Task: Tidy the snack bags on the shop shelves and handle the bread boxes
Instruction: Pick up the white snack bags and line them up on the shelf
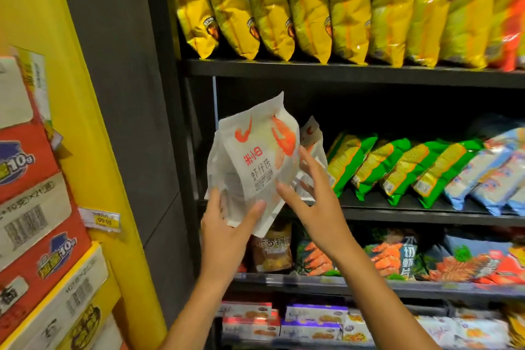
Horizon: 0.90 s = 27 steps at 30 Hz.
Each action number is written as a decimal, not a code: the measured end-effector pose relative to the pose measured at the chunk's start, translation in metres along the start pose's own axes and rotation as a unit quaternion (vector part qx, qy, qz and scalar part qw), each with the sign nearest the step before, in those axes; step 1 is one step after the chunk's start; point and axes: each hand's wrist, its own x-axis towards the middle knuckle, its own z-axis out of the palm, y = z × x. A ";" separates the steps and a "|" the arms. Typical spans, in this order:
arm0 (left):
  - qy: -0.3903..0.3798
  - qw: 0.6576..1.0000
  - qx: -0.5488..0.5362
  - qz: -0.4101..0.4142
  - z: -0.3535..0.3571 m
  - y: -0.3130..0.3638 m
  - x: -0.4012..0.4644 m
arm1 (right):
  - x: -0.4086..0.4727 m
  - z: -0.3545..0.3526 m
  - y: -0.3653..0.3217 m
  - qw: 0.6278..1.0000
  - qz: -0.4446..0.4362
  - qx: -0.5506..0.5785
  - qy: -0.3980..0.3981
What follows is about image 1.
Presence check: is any person's left hand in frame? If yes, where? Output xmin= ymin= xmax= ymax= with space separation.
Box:
xmin=201 ymin=190 xmax=269 ymax=285

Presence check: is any person's right hand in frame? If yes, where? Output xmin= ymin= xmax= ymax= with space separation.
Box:
xmin=276 ymin=146 xmax=359 ymax=263

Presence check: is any tan snack bag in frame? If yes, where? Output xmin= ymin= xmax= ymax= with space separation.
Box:
xmin=252 ymin=223 xmax=294 ymax=273

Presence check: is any white prawn print snack bag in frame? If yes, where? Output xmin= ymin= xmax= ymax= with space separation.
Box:
xmin=294 ymin=116 xmax=330 ymax=201
xmin=207 ymin=91 xmax=301 ymax=238

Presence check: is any black metal shelf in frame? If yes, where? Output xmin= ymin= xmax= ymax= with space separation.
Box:
xmin=139 ymin=0 xmax=525 ymax=350

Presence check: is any blue puffed snack bag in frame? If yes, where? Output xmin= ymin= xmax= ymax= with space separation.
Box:
xmin=509 ymin=185 xmax=525 ymax=217
xmin=471 ymin=149 xmax=525 ymax=215
xmin=443 ymin=126 xmax=525 ymax=211

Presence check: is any row of yellow chip bags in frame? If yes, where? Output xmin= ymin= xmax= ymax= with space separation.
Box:
xmin=170 ymin=0 xmax=503 ymax=69

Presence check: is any person's left forearm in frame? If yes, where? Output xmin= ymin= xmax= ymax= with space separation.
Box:
xmin=160 ymin=272 xmax=247 ymax=350

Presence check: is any person's right forearm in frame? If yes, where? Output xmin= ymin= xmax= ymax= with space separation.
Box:
xmin=328 ymin=243 xmax=440 ymax=350

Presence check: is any small yellow price label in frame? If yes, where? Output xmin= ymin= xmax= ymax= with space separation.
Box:
xmin=78 ymin=208 xmax=123 ymax=234

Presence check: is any stack of noodle cartons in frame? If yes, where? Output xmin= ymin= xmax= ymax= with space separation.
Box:
xmin=0 ymin=46 xmax=126 ymax=350

